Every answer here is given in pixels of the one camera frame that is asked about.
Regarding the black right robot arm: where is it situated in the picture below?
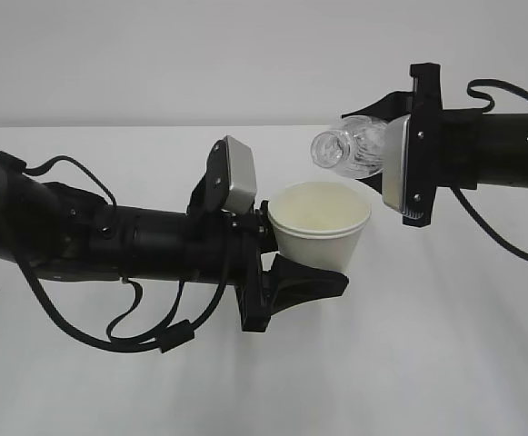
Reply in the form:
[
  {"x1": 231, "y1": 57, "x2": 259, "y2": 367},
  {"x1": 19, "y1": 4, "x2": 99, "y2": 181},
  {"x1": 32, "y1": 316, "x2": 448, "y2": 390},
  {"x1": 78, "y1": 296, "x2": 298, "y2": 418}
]
[{"x1": 357, "y1": 63, "x2": 528, "y2": 227}]

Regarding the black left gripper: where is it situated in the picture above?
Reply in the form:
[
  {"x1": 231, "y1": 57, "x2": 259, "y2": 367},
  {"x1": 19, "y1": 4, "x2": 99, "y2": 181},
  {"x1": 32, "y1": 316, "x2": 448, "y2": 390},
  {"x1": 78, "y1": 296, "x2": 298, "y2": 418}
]
[{"x1": 226, "y1": 201, "x2": 349, "y2": 332}]

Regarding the white paper cup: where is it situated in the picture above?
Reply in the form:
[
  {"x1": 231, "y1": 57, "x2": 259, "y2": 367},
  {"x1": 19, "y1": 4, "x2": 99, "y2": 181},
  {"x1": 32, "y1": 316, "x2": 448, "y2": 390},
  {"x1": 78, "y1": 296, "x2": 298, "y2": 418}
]
[{"x1": 268, "y1": 182, "x2": 372, "y2": 273}]

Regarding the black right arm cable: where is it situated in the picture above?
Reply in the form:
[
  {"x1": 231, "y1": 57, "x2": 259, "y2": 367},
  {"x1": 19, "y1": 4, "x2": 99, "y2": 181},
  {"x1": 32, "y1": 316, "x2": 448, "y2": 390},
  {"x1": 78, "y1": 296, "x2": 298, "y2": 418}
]
[{"x1": 449, "y1": 79, "x2": 528, "y2": 273}]

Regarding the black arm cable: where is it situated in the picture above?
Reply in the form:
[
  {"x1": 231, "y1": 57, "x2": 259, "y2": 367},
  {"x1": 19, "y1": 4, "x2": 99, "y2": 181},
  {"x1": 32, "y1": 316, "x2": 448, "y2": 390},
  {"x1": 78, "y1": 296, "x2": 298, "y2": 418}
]
[
  {"x1": 449, "y1": 79, "x2": 528, "y2": 273},
  {"x1": 0, "y1": 154, "x2": 228, "y2": 355}
]

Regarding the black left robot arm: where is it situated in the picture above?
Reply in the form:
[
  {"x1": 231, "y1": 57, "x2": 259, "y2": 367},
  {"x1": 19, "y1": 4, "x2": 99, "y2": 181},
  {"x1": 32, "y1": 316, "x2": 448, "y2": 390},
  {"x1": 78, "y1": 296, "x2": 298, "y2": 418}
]
[{"x1": 0, "y1": 152, "x2": 348, "y2": 332}]

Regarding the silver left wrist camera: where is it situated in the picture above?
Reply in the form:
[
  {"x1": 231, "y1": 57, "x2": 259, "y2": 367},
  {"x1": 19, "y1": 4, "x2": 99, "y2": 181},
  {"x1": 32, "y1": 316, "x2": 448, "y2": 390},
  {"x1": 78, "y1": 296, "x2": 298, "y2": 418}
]
[{"x1": 204, "y1": 135, "x2": 257, "y2": 214}]

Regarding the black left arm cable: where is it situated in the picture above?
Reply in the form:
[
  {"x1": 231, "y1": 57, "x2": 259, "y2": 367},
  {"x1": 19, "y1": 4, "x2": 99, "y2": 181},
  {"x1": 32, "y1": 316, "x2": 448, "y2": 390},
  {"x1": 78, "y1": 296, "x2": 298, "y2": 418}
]
[{"x1": 0, "y1": 154, "x2": 228, "y2": 355}]

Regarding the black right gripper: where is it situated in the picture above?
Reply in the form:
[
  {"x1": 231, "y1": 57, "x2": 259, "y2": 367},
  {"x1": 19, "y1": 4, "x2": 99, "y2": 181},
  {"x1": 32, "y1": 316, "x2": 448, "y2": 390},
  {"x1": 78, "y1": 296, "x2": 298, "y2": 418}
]
[{"x1": 341, "y1": 63, "x2": 482, "y2": 226}]

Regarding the clear bottle green label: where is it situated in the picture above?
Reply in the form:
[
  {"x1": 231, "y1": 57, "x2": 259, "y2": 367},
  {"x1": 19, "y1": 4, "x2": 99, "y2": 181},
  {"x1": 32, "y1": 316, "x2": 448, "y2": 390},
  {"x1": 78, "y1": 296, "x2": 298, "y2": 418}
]
[{"x1": 310, "y1": 115, "x2": 388, "y2": 179}]

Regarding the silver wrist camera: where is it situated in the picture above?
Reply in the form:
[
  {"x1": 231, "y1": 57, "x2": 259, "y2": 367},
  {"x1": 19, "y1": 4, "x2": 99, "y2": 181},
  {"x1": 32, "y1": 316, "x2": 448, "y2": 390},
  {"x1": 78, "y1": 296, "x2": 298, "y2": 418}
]
[
  {"x1": 382, "y1": 114, "x2": 410, "y2": 216},
  {"x1": 204, "y1": 135, "x2": 257, "y2": 214}
]

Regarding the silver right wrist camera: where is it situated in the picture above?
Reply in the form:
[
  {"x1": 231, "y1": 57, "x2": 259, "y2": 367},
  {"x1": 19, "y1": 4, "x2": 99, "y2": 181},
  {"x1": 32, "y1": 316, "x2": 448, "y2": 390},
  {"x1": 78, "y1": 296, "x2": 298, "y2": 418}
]
[{"x1": 382, "y1": 114, "x2": 410, "y2": 216}]

